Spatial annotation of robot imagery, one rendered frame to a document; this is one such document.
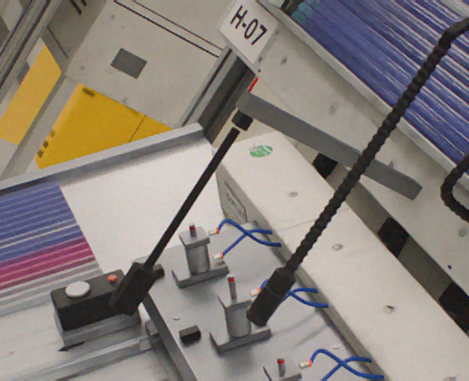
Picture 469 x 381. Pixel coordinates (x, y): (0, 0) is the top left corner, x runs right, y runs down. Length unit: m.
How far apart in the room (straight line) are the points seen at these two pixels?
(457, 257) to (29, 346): 0.44
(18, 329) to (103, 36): 1.11
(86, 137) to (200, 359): 3.25
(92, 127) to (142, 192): 2.85
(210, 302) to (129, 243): 0.24
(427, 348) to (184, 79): 1.42
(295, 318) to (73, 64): 1.27
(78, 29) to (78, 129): 1.96
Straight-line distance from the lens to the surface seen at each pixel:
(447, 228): 1.06
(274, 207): 1.21
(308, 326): 1.08
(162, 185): 1.43
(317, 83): 1.29
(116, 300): 1.04
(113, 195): 1.43
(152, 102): 2.36
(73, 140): 4.28
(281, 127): 1.01
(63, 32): 2.38
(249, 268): 1.16
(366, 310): 1.06
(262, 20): 1.44
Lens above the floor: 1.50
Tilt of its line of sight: 15 degrees down
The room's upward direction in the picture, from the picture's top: 33 degrees clockwise
